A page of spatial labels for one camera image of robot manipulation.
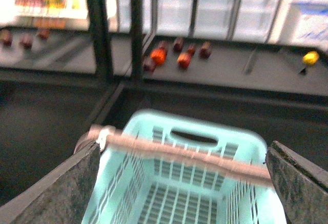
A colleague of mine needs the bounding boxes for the glass door refrigerators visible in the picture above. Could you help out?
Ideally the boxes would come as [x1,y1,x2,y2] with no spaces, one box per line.
[115,0,288,42]

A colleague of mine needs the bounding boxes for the small red apple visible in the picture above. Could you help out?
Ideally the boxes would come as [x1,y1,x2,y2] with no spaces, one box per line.
[187,43,197,55]

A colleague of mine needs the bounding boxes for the light blue plastic basket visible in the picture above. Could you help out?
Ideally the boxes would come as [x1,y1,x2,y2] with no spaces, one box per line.
[82,109,286,223]

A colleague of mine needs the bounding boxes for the black metal shelf post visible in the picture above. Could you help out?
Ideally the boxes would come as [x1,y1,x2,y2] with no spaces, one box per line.
[87,0,113,81]

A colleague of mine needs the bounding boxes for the grocery shelf with bottles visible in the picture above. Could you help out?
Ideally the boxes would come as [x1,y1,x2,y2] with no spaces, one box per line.
[1,0,90,30]

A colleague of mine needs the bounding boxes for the dark red apple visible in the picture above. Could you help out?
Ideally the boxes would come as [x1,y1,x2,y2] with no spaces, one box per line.
[199,42,212,59]
[173,37,184,52]
[142,57,157,72]

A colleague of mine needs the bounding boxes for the black display tray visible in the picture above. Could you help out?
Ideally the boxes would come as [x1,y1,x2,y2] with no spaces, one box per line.
[144,35,327,104]
[1,82,327,204]
[0,24,121,81]

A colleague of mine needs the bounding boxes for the black left display tray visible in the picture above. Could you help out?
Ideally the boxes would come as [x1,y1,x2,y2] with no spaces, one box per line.
[0,24,121,81]

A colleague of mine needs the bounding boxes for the dark red apple right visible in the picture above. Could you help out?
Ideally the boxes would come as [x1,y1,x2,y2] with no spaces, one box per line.
[199,42,212,59]

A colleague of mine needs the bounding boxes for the black near display tray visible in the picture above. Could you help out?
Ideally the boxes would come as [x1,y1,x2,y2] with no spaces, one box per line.
[1,82,327,204]

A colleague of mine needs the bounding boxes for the black far display tray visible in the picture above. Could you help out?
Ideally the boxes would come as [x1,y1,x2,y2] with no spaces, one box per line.
[144,35,327,104]

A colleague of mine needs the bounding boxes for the yellow lemon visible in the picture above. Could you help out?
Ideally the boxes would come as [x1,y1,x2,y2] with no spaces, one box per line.
[302,51,320,66]

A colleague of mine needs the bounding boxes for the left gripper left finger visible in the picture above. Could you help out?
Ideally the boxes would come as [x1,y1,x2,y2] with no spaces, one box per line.
[1,141,100,223]

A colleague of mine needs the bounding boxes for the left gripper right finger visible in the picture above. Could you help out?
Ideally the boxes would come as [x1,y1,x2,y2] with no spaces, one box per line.
[265,141,327,223]

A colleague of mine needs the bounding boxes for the white chest freezer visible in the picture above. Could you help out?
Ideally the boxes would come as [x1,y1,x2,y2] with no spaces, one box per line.
[278,1,327,51]

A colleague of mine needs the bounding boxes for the dark red apple front left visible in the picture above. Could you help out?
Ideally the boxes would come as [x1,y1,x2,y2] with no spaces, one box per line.
[142,57,157,72]

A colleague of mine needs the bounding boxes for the dark red apple back middle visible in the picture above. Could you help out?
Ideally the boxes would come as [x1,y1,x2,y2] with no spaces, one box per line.
[173,37,184,52]

